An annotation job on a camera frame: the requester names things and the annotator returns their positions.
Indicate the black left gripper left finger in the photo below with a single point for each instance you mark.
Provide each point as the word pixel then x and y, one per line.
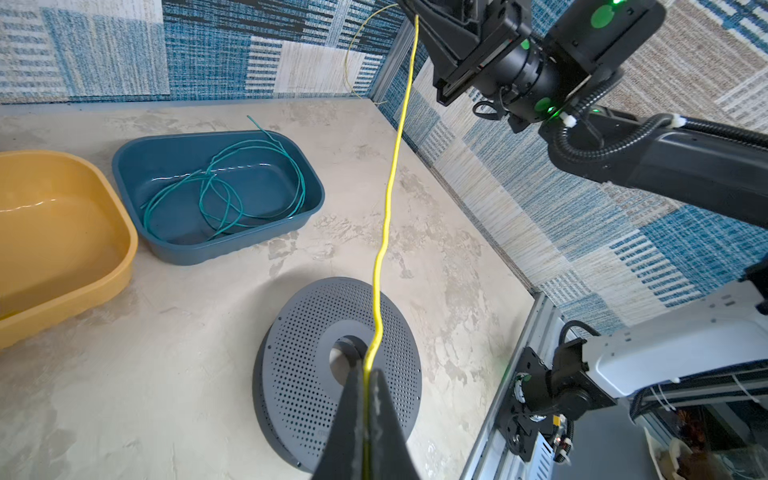
pixel 343 456

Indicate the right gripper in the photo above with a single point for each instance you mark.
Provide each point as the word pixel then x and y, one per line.
pixel 464 37

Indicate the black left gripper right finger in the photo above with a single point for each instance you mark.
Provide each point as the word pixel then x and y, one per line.
pixel 386 453

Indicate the dark grey perforated spool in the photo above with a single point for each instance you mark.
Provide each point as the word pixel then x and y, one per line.
pixel 318 337

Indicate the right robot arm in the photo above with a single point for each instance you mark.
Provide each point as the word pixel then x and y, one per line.
pixel 558 81

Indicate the teal plastic bin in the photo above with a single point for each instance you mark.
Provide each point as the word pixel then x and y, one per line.
pixel 194 197

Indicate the yellow plastic bin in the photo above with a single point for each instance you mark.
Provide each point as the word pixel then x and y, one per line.
pixel 67 242

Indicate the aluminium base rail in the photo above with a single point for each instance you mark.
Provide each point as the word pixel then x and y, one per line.
pixel 712 350

